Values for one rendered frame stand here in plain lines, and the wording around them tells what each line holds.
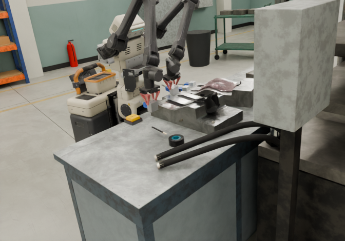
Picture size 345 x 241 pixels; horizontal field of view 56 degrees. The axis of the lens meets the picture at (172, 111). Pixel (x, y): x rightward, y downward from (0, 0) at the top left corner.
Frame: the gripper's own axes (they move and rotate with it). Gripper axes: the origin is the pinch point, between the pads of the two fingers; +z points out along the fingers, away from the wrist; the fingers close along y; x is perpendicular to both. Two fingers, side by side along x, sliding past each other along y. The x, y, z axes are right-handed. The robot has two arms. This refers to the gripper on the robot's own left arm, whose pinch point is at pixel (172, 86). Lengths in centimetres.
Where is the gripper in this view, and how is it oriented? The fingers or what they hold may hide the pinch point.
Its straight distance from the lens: 209.7
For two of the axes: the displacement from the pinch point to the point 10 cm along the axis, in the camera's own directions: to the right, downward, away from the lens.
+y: 7.0, -4.5, 5.6
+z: 0.8, 8.3, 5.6
